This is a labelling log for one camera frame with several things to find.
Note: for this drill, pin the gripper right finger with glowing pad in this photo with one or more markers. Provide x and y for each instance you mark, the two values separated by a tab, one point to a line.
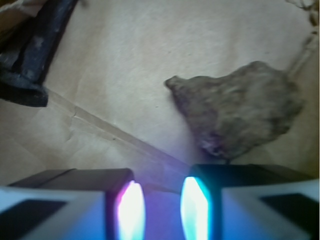
249	202

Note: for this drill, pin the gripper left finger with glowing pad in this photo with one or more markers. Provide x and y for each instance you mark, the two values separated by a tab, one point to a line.
73	204

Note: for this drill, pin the brown rough rock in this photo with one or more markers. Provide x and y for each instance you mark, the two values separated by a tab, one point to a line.
230	115

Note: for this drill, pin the crumpled brown paper bag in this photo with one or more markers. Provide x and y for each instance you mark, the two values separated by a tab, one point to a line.
108	106

